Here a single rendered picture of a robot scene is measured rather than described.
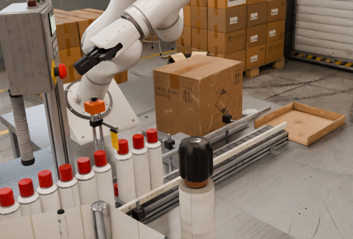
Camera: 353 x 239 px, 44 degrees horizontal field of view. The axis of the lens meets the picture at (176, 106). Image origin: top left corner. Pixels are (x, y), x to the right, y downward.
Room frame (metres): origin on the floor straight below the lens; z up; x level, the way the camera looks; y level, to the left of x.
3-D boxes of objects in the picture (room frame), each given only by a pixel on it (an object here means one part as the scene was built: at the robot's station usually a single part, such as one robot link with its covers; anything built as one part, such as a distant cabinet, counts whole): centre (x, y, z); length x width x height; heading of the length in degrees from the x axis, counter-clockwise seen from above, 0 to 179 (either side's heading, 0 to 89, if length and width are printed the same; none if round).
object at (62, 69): (1.01, 0.27, 1.32); 0.04 x 0.03 x 0.04; 7
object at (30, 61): (1.05, 0.34, 1.38); 0.17 x 0.10 x 0.19; 7
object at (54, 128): (1.13, 0.34, 1.16); 0.04 x 0.04 x 0.67; 42
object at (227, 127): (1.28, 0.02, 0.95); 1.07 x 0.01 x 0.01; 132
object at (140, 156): (1.14, 0.11, 0.98); 0.05 x 0.05 x 0.20
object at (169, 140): (1.33, 0.01, 0.91); 0.07 x 0.03 x 0.16; 42
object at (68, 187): (0.98, 0.29, 0.98); 0.05 x 0.05 x 0.20
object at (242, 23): (5.37, -0.71, 0.57); 1.20 x 0.85 x 1.14; 130
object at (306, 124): (1.73, -0.53, 0.85); 0.30 x 0.26 x 0.04; 132
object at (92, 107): (1.12, 0.21, 1.05); 0.10 x 0.04 x 0.33; 42
